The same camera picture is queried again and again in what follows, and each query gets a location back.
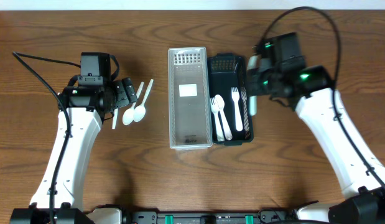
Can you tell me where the pale green plastic fork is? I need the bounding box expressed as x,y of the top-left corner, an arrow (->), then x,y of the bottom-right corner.
247,55 -> 259,116

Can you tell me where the white fork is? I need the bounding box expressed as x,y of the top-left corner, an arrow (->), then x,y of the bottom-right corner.
231,87 -> 243,131
210,97 -> 225,142

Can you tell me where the white spoon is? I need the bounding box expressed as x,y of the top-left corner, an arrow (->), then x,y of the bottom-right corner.
123,82 -> 144,126
133,79 -> 154,122
215,95 -> 233,141

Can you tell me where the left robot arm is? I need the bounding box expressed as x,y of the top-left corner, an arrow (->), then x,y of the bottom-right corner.
10,52 -> 137,223

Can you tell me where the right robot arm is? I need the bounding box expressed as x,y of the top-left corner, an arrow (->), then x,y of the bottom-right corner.
247,33 -> 385,223

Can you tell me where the white spoon bowl up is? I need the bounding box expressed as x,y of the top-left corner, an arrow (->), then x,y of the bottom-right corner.
112,108 -> 118,129

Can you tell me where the black plastic basket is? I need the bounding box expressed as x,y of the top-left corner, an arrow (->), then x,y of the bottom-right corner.
207,53 -> 254,146

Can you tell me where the white label in basket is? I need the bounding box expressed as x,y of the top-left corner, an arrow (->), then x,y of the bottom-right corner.
179,84 -> 198,97

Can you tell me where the clear plastic basket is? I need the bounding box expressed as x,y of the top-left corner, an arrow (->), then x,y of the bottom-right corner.
168,47 -> 213,151

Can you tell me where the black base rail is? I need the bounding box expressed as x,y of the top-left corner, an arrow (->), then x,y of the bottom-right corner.
52,210 -> 330,224

